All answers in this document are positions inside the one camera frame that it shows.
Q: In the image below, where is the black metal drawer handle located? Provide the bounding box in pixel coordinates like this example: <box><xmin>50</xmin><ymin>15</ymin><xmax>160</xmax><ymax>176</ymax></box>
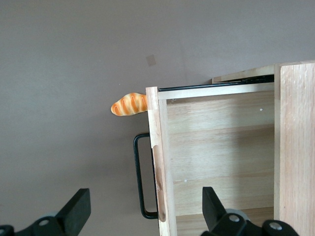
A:
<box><xmin>133</xmin><ymin>132</ymin><xmax>158</xmax><ymax>220</ymax></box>

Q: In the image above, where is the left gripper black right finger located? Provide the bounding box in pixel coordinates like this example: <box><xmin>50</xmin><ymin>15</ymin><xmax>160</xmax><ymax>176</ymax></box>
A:
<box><xmin>200</xmin><ymin>186</ymin><xmax>300</xmax><ymax>236</ymax></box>

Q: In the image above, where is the orange striped toy bread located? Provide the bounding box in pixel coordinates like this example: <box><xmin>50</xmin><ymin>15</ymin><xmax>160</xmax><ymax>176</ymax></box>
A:
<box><xmin>110</xmin><ymin>92</ymin><xmax>149</xmax><ymax>117</ymax></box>

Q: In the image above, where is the small beige tape patch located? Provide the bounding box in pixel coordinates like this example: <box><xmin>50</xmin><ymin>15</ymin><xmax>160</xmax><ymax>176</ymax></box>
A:
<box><xmin>145</xmin><ymin>54</ymin><xmax>157</xmax><ymax>67</ymax></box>

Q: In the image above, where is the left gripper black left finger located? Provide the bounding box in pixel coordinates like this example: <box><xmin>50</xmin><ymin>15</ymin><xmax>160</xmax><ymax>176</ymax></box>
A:
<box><xmin>0</xmin><ymin>188</ymin><xmax>92</xmax><ymax>236</ymax></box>

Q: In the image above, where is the wooden drawer with black handle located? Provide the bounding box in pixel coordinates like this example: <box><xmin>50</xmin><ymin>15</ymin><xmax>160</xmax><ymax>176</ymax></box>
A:
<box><xmin>145</xmin><ymin>82</ymin><xmax>275</xmax><ymax>236</ymax></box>

